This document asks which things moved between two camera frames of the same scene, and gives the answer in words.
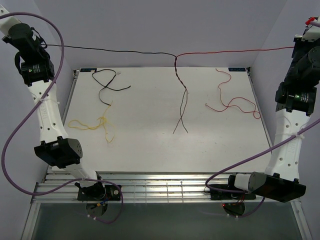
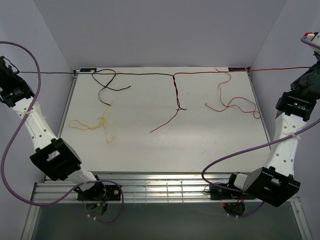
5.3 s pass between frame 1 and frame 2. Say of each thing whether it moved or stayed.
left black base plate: stayed
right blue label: stayed
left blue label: stayed
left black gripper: moved
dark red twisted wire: moved
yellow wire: stayed
